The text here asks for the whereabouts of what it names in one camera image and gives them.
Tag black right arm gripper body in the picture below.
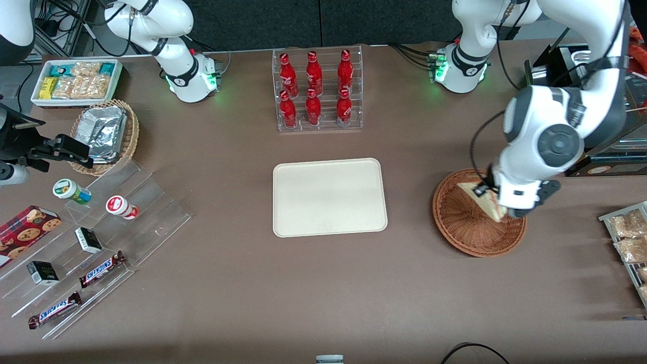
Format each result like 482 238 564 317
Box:
0 104 49 173

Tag triangle sandwich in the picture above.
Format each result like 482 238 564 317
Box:
457 181 509 223

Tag round brown wicker basket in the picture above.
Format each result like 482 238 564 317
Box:
432 168 527 258

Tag oval tan wicker basket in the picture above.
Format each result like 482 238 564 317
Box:
69 100 140 176

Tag grey snack tray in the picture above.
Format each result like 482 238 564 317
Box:
598 201 647 309

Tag beige plastic tray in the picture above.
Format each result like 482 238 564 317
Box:
272 158 388 238

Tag silver foil packet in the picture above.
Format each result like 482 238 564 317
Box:
80 106 127 129
87 120 125 164

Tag green lid yogurt cup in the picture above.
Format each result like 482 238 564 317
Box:
53 178 93 205

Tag clear bag of crackers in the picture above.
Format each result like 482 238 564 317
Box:
53 76 84 100
71 61 102 77
614 236 647 264
81 74 111 100
609 209 647 239

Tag red lid yogurt cup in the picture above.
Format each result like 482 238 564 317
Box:
105 195 140 220

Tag black food warmer appliance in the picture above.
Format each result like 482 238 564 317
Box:
525 43 647 177

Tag white snack bin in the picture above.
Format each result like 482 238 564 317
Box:
30 58 124 109

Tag red cookie box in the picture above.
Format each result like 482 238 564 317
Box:
0 205 62 269

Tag small black box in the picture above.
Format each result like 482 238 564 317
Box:
26 261 60 287
75 227 104 254

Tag clear acrylic stepped display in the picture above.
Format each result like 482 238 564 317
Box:
0 161 192 340

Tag snickers bar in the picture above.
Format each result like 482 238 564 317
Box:
79 251 127 289
28 292 82 330

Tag clear acrylic bottle rack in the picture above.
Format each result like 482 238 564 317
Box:
272 44 364 133

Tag red soda bottle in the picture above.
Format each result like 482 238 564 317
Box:
280 90 298 128
280 53 299 98
338 49 354 94
336 88 353 126
306 51 323 97
305 88 322 126

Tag orange red object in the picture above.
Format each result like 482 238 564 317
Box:
629 28 647 77

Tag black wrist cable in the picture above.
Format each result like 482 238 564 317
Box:
469 110 506 190

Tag aluminium frame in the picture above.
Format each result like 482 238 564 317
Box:
30 0 93 57

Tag black arm base cables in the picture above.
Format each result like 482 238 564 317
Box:
388 41 436 69

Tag black floor cable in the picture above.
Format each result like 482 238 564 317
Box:
440 342 511 364

